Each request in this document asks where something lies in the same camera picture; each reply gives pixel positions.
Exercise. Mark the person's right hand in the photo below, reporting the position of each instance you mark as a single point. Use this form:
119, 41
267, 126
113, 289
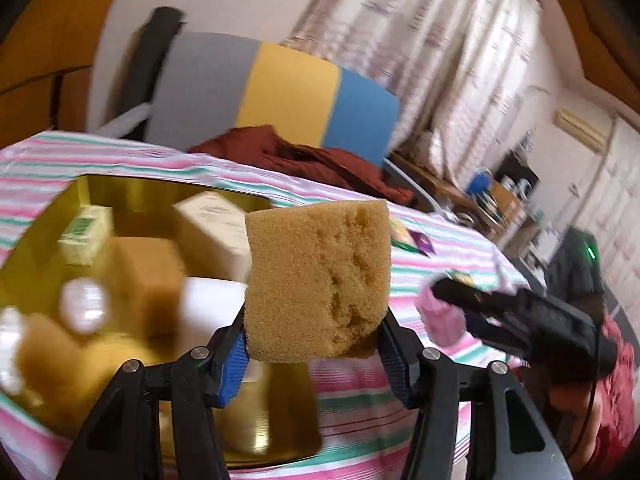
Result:
570, 420

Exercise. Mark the white foam block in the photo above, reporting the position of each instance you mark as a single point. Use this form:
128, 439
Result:
210, 310

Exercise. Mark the purple candy wrapper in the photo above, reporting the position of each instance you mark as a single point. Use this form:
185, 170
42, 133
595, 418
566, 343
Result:
424, 245

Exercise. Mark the black box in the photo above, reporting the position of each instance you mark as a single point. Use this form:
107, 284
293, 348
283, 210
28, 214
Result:
517, 167

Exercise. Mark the wall air conditioner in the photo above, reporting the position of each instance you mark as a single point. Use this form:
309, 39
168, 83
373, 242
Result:
582, 127

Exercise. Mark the brown cardboard box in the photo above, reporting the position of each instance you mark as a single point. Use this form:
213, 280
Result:
505, 200

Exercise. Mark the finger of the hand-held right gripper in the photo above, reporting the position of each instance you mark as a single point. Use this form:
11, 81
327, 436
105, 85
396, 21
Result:
480, 300
500, 335

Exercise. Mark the large yellow sponge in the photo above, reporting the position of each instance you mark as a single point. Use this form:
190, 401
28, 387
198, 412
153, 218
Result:
45, 355

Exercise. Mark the wooden wardrobe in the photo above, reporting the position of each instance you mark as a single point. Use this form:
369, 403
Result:
40, 60

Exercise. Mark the white round object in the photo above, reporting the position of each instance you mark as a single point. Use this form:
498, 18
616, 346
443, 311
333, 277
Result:
10, 350
82, 306

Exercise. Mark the yellow green snack packet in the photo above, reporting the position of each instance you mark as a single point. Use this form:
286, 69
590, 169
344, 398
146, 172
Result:
400, 232

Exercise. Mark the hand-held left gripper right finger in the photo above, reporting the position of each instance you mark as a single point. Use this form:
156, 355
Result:
400, 381

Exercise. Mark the blue water jug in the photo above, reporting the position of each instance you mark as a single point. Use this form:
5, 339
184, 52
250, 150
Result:
480, 181

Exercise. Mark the striped pink green tablecloth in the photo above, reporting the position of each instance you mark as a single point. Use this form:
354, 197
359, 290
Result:
440, 240

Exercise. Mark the small green yellow box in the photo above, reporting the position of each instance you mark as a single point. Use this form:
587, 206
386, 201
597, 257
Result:
85, 235

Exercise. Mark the gold metal tin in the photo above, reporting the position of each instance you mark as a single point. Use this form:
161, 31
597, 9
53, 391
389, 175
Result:
130, 200

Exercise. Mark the pink patterned curtain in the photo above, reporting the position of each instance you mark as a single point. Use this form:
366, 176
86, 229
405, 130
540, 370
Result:
620, 195
415, 45

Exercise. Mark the pink red blanket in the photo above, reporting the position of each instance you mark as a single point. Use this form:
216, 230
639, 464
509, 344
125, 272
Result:
620, 400

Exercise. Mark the grey yellow blue chair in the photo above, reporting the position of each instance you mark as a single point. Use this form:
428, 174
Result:
285, 95

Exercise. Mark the pink foam block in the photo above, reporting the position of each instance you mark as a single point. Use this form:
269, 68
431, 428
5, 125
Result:
440, 322

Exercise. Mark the dark red jacket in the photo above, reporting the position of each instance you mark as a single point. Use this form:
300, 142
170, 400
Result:
310, 160

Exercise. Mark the cream cardboard box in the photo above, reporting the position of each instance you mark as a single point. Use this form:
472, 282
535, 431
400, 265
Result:
215, 230

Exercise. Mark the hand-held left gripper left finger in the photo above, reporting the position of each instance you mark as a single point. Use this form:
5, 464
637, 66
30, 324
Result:
232, 376

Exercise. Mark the wooden desk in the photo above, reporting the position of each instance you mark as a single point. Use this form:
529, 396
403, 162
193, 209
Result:
435, 180

